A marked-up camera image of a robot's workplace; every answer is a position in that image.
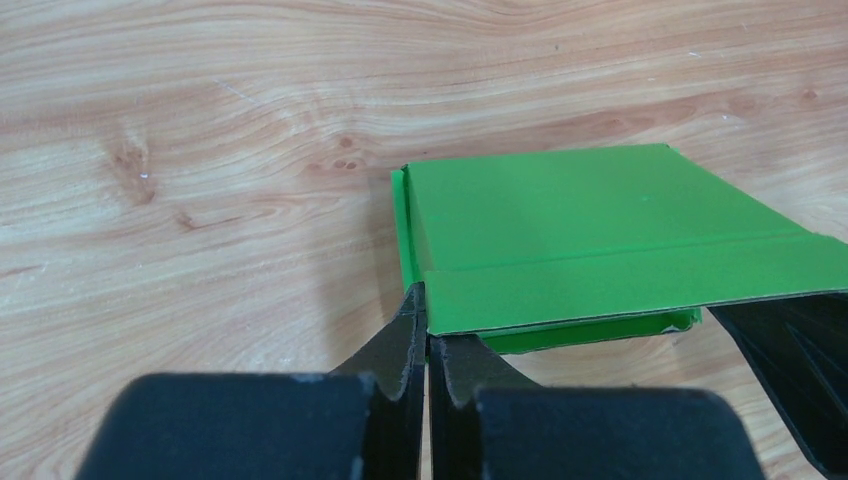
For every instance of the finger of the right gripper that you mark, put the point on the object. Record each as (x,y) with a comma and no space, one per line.
(797,349)

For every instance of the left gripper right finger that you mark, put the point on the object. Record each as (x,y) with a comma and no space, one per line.
(490,421)

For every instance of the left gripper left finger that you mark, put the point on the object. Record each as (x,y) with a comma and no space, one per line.
(361,420)

